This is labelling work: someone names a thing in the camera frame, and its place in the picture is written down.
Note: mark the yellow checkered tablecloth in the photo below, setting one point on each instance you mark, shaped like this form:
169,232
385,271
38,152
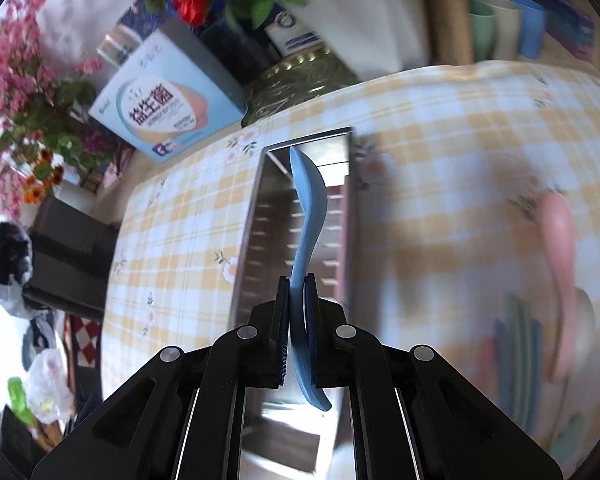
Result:
445,170

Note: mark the white plastic bag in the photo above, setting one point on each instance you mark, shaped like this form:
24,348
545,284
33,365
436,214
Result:
50,385

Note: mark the silver can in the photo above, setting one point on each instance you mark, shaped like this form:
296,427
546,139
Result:
115,45

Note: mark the black bag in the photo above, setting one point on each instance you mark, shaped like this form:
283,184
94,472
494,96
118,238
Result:
7,255

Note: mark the white plant pot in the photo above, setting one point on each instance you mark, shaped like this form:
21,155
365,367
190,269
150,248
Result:
375,25

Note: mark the green cup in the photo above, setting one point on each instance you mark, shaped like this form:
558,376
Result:
481,30

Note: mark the light blue printed box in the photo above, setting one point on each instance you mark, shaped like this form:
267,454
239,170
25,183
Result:
165,105

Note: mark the blue chopstick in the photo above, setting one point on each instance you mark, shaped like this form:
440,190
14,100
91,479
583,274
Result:
501,360

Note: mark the purple artificial flowers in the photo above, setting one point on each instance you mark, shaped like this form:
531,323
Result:
100,145

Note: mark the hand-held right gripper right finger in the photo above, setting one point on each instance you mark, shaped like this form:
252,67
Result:
310,330

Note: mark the pink spoon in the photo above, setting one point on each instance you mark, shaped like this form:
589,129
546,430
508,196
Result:
560,250

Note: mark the orange artificial flowers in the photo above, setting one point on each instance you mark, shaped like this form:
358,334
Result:
40,180

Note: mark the green chopstick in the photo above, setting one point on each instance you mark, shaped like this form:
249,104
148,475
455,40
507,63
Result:
522,340

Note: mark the brown cardboard tube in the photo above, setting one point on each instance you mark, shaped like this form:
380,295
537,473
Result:
445,15

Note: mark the green spoon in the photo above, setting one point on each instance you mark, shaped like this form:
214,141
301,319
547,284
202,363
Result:
572,432

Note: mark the gold patterned tin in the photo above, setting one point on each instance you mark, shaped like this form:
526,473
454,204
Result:
290,85

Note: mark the stainless steel tray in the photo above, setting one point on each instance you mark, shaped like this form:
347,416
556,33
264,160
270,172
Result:
275,220

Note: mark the dark blue box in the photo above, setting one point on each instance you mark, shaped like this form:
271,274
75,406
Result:
240,55

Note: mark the black chair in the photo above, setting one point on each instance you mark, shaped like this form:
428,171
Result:
70,255

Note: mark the blue spoon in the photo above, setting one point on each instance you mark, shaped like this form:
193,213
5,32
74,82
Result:
307,220

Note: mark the purple packet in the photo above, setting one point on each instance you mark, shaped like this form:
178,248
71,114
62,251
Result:
570,30

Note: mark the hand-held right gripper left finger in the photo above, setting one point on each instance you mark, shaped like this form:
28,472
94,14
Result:
282,330

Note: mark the pink artificial flowers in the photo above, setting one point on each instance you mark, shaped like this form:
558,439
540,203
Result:
10,75

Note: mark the white and blue box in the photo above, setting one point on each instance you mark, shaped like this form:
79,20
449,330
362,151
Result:
295,30

